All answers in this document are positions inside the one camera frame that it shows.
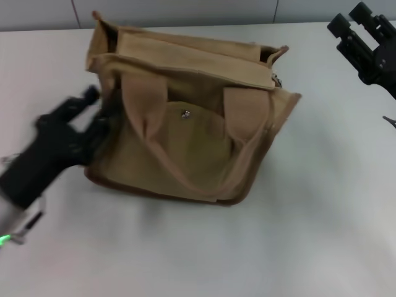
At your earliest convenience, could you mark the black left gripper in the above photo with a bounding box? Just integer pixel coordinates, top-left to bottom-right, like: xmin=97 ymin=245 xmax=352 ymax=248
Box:
xmin=0 ymin=85 xmax=110 ymax=210

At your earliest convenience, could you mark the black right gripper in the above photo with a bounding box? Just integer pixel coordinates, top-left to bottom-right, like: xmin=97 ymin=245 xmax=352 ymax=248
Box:
xmin=327 ymin=1 xmax=396 ymax=100

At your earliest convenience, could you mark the khaki canvas food bag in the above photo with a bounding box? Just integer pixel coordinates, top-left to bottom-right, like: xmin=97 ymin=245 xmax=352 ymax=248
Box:
xmin=84 ymin=11 xmax=303 ymax=207

